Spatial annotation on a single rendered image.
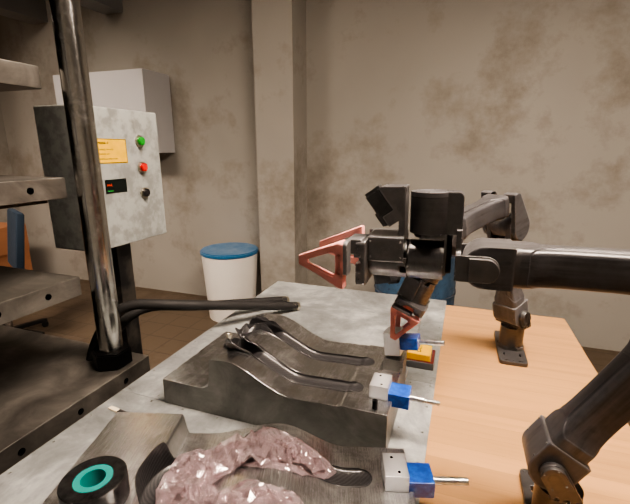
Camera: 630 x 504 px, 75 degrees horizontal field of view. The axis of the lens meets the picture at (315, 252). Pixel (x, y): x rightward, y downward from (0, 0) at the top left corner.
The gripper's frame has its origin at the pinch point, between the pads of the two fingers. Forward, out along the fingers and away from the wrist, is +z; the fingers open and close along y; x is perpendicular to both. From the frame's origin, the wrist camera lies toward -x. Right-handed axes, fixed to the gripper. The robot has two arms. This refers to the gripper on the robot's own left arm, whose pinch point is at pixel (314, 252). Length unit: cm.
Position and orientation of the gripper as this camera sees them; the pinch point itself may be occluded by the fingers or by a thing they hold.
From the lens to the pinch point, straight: 64.6
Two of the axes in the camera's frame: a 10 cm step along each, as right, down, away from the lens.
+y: -3.3, 2.3, -9.2
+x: 0.2, 9.7, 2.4
